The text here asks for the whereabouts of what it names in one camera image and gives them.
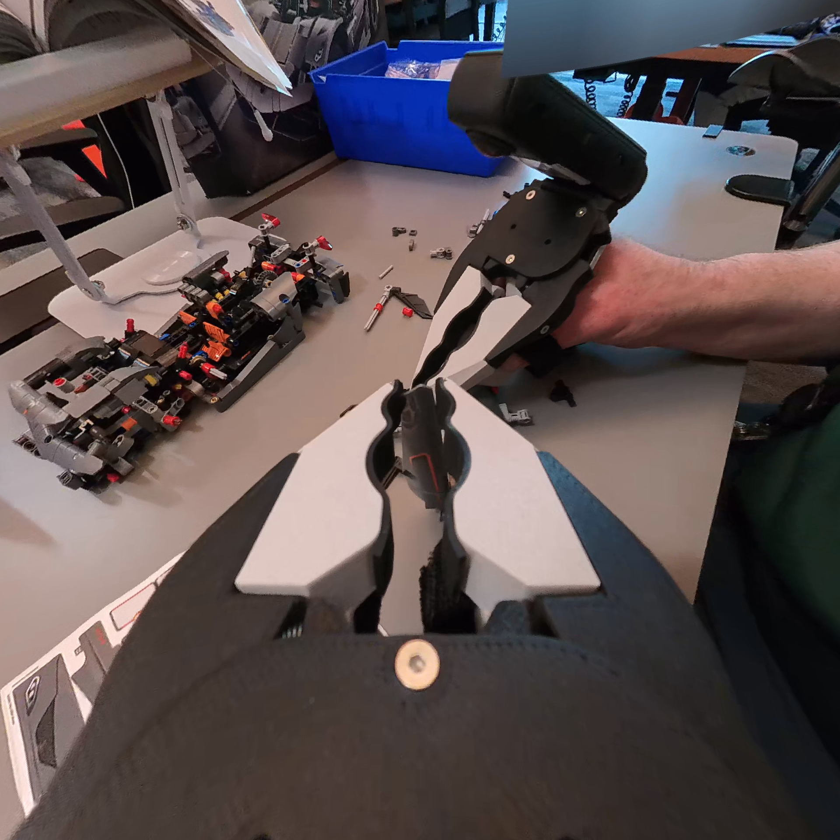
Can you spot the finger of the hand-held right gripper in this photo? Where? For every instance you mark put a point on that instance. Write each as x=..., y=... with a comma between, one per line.
x=456, y=302
x=499, y=328

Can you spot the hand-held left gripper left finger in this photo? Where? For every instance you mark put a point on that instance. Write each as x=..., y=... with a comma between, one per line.
x=308, y=525

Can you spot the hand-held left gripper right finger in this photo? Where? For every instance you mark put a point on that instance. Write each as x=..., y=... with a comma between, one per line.
x=531, y=525

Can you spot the grey orange-striped lego panel assembly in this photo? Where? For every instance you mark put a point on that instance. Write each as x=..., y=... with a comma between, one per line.
x=423, y=446

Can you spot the person's right forearm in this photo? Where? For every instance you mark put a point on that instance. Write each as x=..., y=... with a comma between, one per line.
x=754, y=302

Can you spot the large lego car model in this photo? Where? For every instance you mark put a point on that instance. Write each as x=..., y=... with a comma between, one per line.
x=164, y=367

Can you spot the printed lego set box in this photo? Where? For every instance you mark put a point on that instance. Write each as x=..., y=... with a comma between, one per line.
x=262, y=131

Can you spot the lego sticker sheet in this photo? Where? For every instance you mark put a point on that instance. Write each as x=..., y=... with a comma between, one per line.
x=39, y=709

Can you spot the person's right hand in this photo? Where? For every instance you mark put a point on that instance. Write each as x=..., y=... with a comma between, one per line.
x=617, y=295

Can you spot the grey axle black panel assembly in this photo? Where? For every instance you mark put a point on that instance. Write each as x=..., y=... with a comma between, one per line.
x=413, y=302

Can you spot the black T-shaped pin connector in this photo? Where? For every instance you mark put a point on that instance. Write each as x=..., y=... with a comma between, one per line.
x=562, y=394

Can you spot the blue plastic bin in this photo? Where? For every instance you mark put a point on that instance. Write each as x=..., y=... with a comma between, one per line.
x=394, y=118

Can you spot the wooden desk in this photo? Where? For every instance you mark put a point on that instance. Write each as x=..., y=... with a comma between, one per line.
x=656, y=62

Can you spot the clear plastic bags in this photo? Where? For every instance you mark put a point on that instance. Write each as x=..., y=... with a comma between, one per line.
x=420, y=69

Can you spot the black elbow armrest pad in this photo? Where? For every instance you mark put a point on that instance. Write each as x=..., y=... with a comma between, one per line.
x=758, y=189

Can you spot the person's green shirt torso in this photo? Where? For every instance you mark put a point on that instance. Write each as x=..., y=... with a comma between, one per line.
x=787, y=525

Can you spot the white stand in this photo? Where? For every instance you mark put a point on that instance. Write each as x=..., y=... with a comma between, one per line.
x=177, y=184

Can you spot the white paper stack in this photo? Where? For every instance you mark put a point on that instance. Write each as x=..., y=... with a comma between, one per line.
x=223, y=33

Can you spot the beige support beam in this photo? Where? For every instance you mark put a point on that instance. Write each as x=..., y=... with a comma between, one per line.
x=98, y=79

